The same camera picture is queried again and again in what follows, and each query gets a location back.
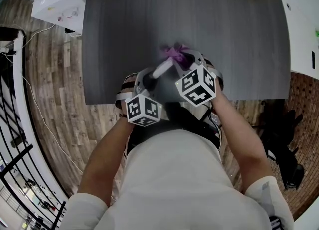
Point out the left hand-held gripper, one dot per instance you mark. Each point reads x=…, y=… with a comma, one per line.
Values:
x=142, y=109

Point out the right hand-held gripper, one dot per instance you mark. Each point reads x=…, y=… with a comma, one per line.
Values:
x=197, y=87

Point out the white remote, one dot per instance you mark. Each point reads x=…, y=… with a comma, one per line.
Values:
x=162, y=69

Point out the purple cloth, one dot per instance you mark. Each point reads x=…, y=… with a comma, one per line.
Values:
x=174, y=53

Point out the person's right forearm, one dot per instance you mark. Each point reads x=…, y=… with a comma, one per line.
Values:
x=241, y=139

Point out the person's left forearm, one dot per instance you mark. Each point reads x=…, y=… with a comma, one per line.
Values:
x=107, y=161

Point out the person's left hand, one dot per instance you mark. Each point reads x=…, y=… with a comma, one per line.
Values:
x=129, y=83

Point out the person's right hand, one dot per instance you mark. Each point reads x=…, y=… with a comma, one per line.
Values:
x=211, y=66

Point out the person's black trousers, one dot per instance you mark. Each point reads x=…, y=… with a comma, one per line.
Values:
x=174, y=117

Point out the black battery box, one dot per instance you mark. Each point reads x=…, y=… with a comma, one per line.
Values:
x=214, y=122

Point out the small white bin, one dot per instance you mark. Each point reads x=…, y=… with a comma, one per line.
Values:
x=72, y=32

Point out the person's white shirt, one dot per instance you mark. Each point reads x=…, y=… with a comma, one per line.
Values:
x=174, y=186

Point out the white water dispenser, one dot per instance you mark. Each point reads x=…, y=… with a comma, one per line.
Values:
x=62, y=2

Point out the white desk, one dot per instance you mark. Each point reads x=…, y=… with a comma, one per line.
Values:
x=301, y=25

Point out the slim black device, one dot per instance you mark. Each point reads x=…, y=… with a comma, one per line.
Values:
x=313, y=59

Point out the black office chair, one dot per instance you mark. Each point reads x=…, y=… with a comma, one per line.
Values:
x=286, y=149

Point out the small green object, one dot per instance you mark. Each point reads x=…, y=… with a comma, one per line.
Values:
x=317, y=34

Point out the black metal railing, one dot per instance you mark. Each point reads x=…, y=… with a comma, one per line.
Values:
x=17, y=158

